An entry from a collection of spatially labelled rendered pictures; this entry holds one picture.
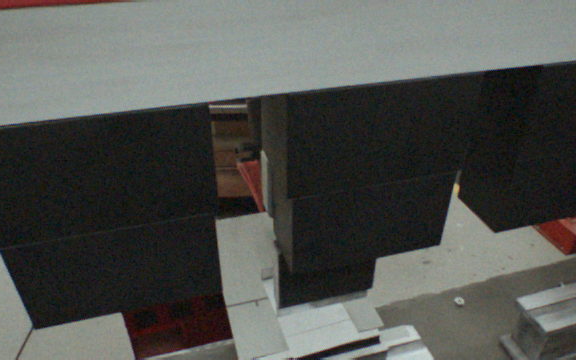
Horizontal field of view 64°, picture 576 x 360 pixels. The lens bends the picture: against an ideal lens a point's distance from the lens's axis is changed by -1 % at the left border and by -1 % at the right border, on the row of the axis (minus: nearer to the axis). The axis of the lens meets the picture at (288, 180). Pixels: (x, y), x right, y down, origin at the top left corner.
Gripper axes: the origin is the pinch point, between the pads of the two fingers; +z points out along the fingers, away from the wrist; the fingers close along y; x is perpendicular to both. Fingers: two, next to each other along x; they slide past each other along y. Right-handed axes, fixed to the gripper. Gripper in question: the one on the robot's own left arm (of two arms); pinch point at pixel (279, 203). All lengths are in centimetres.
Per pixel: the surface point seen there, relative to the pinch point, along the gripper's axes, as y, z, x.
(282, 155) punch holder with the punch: -6.1, -6.8, -30.7
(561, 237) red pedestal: 157, 48, 112
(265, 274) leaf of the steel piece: -3.9, 8.8, -3.1
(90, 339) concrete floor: -53, 53, 122
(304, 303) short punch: -3.2, 8.0, -19.9
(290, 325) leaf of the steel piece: -2.8, 13.8, -9.8
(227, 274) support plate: -8.7, 8.5, -0.3
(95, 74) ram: -17.4, -12.7, -35.7
